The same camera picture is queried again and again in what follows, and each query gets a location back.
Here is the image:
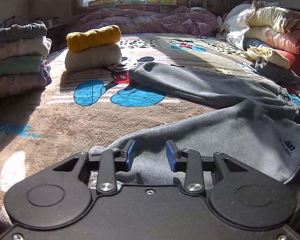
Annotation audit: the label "grey fleece sweatpants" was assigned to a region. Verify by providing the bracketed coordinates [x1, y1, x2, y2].
[90, 61, 300, 190]

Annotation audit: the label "dark grey folded garment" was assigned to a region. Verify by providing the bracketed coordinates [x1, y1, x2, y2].
[255, 59, 300, 90]

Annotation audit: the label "Mickey Mouse plush blanket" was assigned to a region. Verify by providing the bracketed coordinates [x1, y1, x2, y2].
[0, 34, 258, 228]

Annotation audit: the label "cream folded garment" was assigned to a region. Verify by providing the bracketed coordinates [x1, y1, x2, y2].
[243, 46, 290, 69]

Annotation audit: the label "pink floral duvet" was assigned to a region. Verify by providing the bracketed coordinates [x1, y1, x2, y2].
[245, 27, 300, 54]

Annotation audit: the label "cream yellow duvet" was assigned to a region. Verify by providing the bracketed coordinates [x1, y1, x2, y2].
[248, 6, 300, 33]

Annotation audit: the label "cream folded sweater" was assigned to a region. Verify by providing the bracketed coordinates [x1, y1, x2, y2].
[65, 44, 122, 72]

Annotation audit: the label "yellow folded sweater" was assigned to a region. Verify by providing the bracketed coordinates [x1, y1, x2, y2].
[66, 25, 121, 53]

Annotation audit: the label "teal folded garment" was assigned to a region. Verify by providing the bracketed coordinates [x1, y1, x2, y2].
[0, 55, 42, 76]

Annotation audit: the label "white patterned folded garment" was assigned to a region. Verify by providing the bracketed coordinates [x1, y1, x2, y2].
[0, 36, 52, 61]

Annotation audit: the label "purple crumpled quilt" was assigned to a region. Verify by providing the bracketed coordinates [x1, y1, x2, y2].
[71, 7, 218, 36]

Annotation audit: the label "cluttered side shelf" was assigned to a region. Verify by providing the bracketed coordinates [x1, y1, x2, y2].
[0, 15, 65, 29]

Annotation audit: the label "blue denim folded garment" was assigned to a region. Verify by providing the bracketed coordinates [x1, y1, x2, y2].
[0, 21, 47, 43]

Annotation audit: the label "colourful alphabet play mat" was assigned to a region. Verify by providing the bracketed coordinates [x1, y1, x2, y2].
[88, 0, 213, 12]

